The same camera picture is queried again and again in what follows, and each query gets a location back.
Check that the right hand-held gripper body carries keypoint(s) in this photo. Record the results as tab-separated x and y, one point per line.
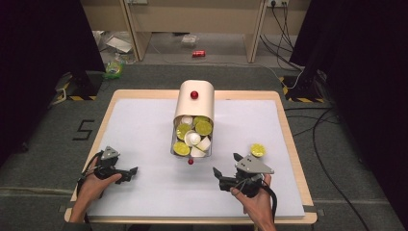
251	165

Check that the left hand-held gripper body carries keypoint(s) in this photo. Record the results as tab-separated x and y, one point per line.
109	153

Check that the yellow-green foil capsule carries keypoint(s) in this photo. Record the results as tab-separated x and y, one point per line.
258	149
201	119
203	128
181	148
183	131

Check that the clear plastic drawer red knob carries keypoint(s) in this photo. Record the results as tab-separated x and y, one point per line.
174	139

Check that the cream drawer cabinet red knob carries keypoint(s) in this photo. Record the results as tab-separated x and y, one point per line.
194	106

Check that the person's left hand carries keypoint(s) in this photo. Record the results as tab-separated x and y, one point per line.
91	187

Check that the person's right hand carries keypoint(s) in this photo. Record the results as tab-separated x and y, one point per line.
260	207

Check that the white table mat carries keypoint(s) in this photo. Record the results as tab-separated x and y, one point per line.
144	179

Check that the white capsule cup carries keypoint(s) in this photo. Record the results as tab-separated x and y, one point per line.
192	138
197	152
186	120
204	143

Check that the black base with hazard tape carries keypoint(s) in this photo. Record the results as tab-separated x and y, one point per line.
85	85
301	91

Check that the green plastic bag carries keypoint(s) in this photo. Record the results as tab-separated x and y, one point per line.
114	69

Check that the white flat packet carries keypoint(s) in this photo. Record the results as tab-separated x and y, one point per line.
119	44

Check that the red drink can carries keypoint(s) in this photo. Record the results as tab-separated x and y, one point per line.
198	53

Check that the black curtain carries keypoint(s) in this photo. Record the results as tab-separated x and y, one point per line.
38	64
369	80

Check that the clear plastic container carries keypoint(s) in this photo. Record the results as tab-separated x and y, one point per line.
189	39

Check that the white wall socket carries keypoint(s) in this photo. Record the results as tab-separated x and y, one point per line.
277	3

